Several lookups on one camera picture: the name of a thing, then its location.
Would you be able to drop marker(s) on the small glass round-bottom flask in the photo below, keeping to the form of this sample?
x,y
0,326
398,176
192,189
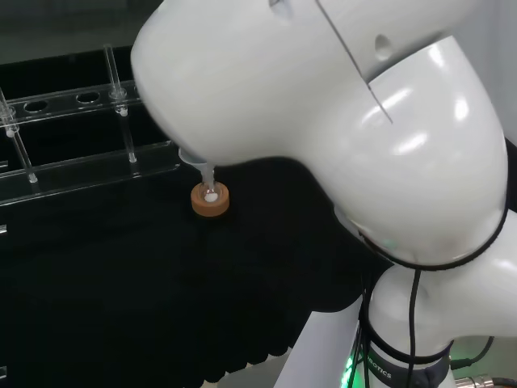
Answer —
x,y
211,196

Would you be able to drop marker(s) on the translucent plastic funnel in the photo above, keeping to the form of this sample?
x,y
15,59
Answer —
x,y
206,171

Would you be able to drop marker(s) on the clear acrylic funnel stand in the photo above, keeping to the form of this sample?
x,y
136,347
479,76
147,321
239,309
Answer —
x,y
81,169

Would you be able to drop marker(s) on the black bench cloth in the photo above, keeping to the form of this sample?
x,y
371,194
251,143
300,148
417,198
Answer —
x,y
121,283

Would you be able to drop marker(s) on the pale board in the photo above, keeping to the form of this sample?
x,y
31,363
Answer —
x,y
319,347

